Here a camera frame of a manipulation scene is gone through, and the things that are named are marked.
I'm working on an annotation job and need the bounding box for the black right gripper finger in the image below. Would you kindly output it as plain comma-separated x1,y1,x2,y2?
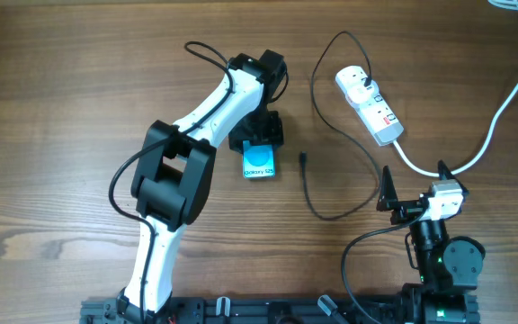
376,166,398,212
437,160,469,195

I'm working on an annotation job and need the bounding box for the blue Galaxy smartphone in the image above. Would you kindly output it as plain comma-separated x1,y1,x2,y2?
243,140,275,179

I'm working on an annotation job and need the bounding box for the black USB charging cable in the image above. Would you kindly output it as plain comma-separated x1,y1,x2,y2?
299,30,383,222

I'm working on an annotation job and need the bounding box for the white power extension strip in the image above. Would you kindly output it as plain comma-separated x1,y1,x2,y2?
335,66,404,147

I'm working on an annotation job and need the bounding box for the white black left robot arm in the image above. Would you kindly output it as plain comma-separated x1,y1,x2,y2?
108,49,289,323

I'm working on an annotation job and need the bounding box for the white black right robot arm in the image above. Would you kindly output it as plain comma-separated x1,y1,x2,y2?
340,161,486,323

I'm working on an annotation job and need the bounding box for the white USB charger plug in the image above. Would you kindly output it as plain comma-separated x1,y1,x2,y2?
345,78,379,108

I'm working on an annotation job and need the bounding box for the white power strip cord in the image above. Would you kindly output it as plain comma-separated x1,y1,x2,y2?
392,0,518,178

